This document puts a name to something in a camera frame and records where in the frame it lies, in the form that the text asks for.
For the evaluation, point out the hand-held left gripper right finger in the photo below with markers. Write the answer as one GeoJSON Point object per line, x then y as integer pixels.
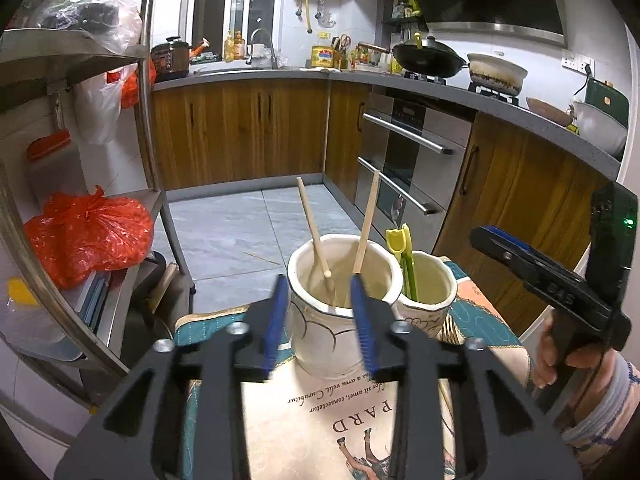
{"type": "Point", "coordinates": [360, 320]}

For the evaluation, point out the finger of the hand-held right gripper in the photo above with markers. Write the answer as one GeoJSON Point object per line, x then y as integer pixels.
{"type": "Point", "coordinates": [550, 285]}
{"type": "Point", "coordinates": [505, 239]}

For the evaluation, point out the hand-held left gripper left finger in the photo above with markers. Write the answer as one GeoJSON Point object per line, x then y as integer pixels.
{"type": "Point", "coordinates": [277, 320]}

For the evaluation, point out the white floral ceramic utensil holder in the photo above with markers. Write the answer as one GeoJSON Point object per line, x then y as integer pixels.
{"type": "Point", "coordinates": [340, 340]}

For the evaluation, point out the yellow plastic long spoon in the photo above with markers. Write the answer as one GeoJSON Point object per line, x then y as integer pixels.
{"type": "Point", "coordinates": [407, 260]}

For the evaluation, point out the yellow plastic shovel spoon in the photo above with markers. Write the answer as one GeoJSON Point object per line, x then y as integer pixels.
{"type": "Point", "coordinates": [395, 242]}

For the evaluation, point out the wooden chopstick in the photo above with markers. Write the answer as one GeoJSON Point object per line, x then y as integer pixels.
{"type": "Point", "coordinates": [446, 405]}
{"type": "Point", "coordinates": [367, 220]}
{"type": "Point", "coordinates": [312, 230]}

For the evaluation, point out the person's right forearm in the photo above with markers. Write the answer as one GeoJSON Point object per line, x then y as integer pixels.
{"type": "Point", "coordinates": [610, 410]}

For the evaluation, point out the person's right hand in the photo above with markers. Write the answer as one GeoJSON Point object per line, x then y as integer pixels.
{"type": "Point", "coordinates": [547, 360]}

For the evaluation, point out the printed table cloth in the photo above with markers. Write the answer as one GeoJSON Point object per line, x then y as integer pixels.
{"type": "Point", "coordinates": [320, 420]}

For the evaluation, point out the built-in steel oven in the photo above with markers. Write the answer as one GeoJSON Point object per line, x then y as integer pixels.
{"type": "Point", "coordinates": [415, 160]}

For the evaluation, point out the green bag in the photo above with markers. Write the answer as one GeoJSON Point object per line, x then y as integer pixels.
{"type": "Point", "coordinates": [607, 97]}

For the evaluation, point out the brown bowl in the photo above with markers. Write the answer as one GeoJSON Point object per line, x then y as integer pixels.
{"type": "Point", "coordinates": [547, 111]}

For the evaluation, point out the white clay pot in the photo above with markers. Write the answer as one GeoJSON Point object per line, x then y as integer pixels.
{"type": "Point", "coordinates": [497, 75]}

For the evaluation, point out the wooden base cabinets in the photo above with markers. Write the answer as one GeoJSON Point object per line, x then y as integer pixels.
{"type": "Point", "coordinates": [240, 130]}

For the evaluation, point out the black wok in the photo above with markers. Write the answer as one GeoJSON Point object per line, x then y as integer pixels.
{"type": "Point", "coordinates": [427, 60]}

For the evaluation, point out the red plastic bag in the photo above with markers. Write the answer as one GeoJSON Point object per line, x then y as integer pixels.
{"type": "Point", "coordinates": [90, 240]}

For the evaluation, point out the row of sauce bottles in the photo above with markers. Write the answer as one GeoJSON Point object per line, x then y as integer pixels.
{"type": "Point", "coordinates": [370, 60]}

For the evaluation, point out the stack of plastic containers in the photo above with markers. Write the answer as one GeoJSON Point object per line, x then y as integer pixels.
{"type": "Point", "coordinates": [45, 330]}

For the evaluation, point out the grey kitchen countertop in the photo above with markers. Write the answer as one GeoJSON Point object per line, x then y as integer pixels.
{"type": "Point", "coordinates": [260, 76]}

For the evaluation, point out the scissors holder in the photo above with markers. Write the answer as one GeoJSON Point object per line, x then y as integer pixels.
{"type": "Point", "coordinates": [341, 52]}

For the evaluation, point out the black spice rack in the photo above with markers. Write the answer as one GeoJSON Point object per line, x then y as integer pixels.
{"type": "Point", "coordinates": [402, 12]}

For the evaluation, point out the yellow plastic lid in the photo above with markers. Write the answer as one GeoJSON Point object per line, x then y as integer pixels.
{"type": "Point", "coordinates": [22, 292]}

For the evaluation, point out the yellow tin can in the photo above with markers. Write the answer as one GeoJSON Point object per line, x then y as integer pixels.
{"type": "Point", "coordinates": [322, 56]}

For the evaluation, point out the steel shelf rack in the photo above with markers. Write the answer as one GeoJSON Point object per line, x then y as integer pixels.
{"type": "Point", "coordinates": [150, 85]}

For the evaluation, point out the chrome sink faucet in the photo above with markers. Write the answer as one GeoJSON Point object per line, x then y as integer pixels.
{"type": "Point", "coordinates": [265, 50]}

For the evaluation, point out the white hanging plastic bag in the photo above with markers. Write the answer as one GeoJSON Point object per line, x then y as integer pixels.
{"type": "Point", "coordinates": [100, 110]}

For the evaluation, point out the yellow oil bottles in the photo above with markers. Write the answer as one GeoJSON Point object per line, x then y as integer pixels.
{"type": "Point", "coordinates": [235, 47]}

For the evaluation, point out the red-lidded white container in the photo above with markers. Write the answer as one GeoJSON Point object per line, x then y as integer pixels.
{"type": "Point", "coordinates": [52, 160]}

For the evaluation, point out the orange hanging plastic bag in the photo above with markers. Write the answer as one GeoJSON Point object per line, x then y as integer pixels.
{"type": "Point", "coordinates": [131, 85]}

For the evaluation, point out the dark pressure cooker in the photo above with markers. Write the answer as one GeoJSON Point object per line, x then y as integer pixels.
{"type": "Point", "coordinates": [170, 60]}

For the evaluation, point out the kitchen window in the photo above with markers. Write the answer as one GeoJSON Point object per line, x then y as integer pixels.
{"type": "Point", "coordinates": [240, 5]}

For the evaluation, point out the clear plastic bag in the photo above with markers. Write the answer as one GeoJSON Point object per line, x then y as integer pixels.
{"type": "Point", "coordinates": [90, 15]}

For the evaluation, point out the white wall socket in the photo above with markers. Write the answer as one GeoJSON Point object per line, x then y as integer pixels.
{"type": "Point", "coordinates": [577, 61]}

